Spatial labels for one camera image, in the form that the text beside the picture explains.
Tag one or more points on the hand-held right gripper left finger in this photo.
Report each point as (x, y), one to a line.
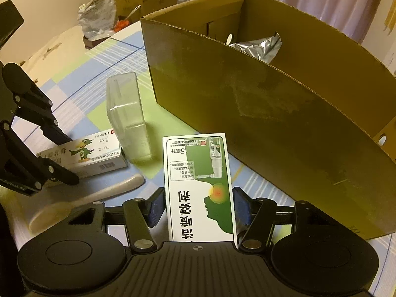
(156, 207)

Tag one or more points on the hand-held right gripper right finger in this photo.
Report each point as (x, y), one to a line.
(243, 210)

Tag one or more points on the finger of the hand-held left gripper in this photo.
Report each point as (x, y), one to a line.
(52, 126)
(58, 176)

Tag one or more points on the white ointment box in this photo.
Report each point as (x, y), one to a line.
(92, 157)

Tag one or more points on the green white spray box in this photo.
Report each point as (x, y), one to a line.
(198, 191)

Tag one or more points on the beige plastic spoon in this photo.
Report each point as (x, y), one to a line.
(102, 191)

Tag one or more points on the brown cardboard box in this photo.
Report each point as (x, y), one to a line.
(263, 99)

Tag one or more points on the silver foil bag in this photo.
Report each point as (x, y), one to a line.
(263, 48)

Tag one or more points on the clear plastic box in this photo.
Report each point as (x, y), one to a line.
(126, 123)

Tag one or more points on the clear bag with papers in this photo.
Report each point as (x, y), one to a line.
(94, 15)

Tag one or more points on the dark wooden stand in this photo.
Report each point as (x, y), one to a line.
(92, 42)

